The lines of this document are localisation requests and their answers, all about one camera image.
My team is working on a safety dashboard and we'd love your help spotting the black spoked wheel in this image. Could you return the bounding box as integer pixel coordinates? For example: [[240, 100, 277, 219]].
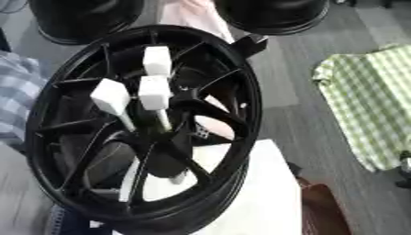
[[22, 24, 265, 235]]

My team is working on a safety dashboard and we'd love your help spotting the white pin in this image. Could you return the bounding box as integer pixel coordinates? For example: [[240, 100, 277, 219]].
[[136, 75, 175, 132], [141, 45, 173, 77], [88, 77, 139, 133]]

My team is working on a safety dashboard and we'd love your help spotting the black round wheel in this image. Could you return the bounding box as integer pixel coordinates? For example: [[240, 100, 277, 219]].
[[27, 0, 147, 46], [213, 0, 331, 36]]

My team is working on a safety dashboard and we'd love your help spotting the white table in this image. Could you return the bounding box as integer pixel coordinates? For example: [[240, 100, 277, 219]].
[[86, 139, 305, 235]]

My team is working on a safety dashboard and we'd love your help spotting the brown chair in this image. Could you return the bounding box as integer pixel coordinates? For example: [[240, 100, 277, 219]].
[[296, 177, 353, 235]]

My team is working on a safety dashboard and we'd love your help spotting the green white checked cloth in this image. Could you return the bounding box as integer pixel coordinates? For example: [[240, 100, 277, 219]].
[[311, 43, 411, 173]]

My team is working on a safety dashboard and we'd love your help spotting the person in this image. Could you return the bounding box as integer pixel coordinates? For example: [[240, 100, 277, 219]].
[[0, 50, 51, 145]]

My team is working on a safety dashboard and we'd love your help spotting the black wheel stand bracket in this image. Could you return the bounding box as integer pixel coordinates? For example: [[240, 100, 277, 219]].
[[229, 33, 270, 59]]

